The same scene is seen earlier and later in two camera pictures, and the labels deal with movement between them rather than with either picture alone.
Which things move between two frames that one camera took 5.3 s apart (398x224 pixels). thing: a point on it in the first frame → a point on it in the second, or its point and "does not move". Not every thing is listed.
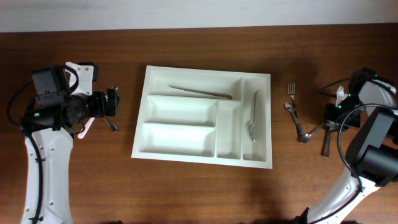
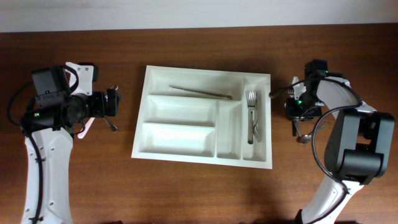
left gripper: [102, 98] does not move
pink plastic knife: [87, 127] does not move
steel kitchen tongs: [212, 94] does not move
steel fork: [329, 126] → [251, 97]
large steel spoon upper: [112, 126] does not move
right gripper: [329, 114] → [292, 113]
